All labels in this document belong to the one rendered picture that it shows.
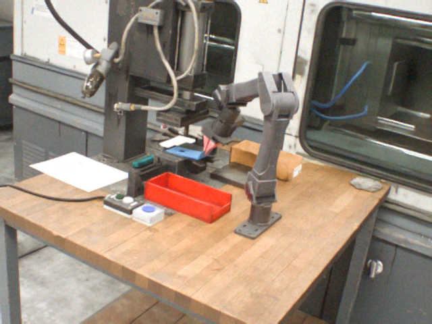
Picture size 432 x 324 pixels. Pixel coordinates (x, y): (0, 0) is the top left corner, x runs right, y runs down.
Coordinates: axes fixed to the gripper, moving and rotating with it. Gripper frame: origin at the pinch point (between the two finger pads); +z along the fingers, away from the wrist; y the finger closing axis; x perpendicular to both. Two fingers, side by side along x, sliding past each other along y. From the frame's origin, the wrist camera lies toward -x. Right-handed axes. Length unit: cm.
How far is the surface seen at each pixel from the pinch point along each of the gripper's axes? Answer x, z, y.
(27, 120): -70, 117, 141
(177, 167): 8.2, 7.1, 2.8
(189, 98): -0.3, -11.2, 15.3
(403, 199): -55, -10, -61
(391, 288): -57, 25, -82
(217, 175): -5.6, 7.9, -6.2
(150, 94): 2.9, -4.0, 27.8
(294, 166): -35.5, 0.1, -21.5
